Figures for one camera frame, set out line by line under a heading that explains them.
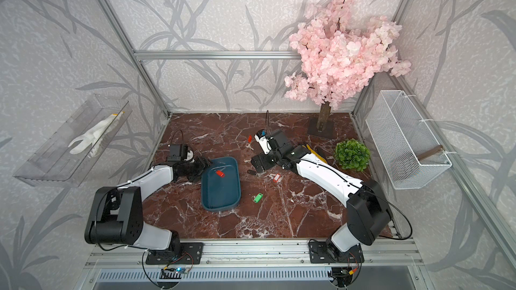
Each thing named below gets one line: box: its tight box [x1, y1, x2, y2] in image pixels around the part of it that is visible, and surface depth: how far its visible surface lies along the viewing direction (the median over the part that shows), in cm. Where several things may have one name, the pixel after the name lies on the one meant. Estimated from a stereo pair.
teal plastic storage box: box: [200, 157, 242, 210], surface depth 93 cm
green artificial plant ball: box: [334, 138, 371, 172], surface depth 89 cm
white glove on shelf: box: [67, 111, 125, 158], surface depth 69 cm
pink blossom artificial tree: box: [284, 0, 412, 131], surface depth 70 cm
